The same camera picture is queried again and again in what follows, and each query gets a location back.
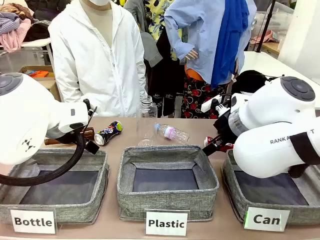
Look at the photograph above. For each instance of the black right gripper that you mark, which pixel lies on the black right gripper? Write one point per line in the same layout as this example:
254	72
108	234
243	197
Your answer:
225	125

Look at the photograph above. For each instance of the crushed red soda can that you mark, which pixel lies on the crushed red soda can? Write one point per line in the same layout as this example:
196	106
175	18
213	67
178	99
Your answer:
207	141

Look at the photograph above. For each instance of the black blue pepsi can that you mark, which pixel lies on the black blue pepsi can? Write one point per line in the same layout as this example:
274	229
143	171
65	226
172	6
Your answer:
108	133

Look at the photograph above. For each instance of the crushed clear plastic bottle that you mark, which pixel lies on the crushed clear plastic bottle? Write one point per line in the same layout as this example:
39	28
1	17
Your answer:
175	135

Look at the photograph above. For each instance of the large clear plastic bottle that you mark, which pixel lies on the large clear plastic bottle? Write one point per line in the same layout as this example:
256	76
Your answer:
147	112

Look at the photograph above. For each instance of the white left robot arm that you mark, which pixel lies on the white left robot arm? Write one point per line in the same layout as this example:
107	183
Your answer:
25	112

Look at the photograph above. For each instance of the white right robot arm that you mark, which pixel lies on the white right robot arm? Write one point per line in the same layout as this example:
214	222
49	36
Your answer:
270	112

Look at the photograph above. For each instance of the grey fabric basket bottle label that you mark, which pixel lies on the grey fabric basket bottle label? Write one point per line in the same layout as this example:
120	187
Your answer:
62	207

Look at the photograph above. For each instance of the grey fabric basket can label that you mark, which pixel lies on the grey fabric basket can label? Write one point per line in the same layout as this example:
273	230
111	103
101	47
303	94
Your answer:
270	190

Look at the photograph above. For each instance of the grey fabric basket plastic label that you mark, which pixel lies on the grey fabric basket plastic label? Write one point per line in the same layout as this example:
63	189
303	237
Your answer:
165	203

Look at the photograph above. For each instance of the white sign reading can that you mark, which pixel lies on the white sign reading can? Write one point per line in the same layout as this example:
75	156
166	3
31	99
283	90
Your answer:
266	219

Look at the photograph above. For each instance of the black red floral trousers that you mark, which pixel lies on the black red floral trousers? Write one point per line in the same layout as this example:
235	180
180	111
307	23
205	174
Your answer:
197	95

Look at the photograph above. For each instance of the orange garment on mannequin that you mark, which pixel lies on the orange garment on mannequin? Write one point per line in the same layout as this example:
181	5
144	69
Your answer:
193	74

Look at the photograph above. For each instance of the black cap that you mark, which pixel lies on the black cap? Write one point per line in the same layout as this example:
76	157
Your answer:
250	81

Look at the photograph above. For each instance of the black printed trousers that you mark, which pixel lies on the black printed trousers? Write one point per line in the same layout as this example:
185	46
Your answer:
165	82

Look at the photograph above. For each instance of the person in white jacket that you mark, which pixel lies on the person in white jacket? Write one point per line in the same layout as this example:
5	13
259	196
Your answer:
100	70

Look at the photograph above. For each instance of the white side table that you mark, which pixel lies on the white side table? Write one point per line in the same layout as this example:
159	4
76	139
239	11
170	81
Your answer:
275	65

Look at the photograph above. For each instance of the royal blue cloth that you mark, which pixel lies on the royal blue cloth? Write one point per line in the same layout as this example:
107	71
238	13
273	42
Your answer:
230	37

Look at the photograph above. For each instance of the open cardboard box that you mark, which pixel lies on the open cardboard box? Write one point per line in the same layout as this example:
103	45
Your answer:
47	68

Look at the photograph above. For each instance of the orange cloth in box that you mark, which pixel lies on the orange cloth in box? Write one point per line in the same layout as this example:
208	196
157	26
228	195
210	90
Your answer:
37	73

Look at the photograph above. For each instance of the white sign reading bottle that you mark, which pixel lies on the white sign reading bottle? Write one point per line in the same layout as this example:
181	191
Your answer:
33	221

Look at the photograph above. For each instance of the light blue shirt on mannequin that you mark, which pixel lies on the light blue shirt on mannequin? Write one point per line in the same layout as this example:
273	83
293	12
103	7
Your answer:
195	30

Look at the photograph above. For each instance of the grey hanging garment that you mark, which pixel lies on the grey hanging garment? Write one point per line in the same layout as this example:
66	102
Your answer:
150	47

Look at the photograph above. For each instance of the white sign reading plastic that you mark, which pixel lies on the white sign reading plastic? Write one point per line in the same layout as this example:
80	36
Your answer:
166	223

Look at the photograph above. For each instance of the black stand pole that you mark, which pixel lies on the black stand pole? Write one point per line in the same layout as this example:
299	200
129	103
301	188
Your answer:
266	27

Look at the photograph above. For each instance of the white background table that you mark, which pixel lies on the white background table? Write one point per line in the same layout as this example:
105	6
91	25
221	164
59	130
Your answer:
35	43

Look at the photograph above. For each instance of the yellow floral shirt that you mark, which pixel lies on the yellow floral shirt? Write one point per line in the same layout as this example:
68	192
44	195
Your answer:
157	17

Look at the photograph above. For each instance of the clear plastic storage box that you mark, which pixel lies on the clear plastic storage box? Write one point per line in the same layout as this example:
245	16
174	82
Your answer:
277	17

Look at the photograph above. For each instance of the black clothing pile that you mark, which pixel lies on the black clothing pile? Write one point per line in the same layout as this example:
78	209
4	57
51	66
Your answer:
37	31

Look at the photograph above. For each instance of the pink checked cloth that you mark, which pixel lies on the pink checked cloth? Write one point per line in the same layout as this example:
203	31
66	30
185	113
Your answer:
15	37

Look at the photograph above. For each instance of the white face mask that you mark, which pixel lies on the white face mask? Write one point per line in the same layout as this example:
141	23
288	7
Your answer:
98	2

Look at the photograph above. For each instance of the purple checked cloth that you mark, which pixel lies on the purple checked cloth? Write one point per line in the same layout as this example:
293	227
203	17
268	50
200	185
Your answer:
8	23

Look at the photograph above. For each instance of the brown patterned cloth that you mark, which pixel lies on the brown patterned cloth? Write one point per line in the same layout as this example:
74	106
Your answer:
17	10

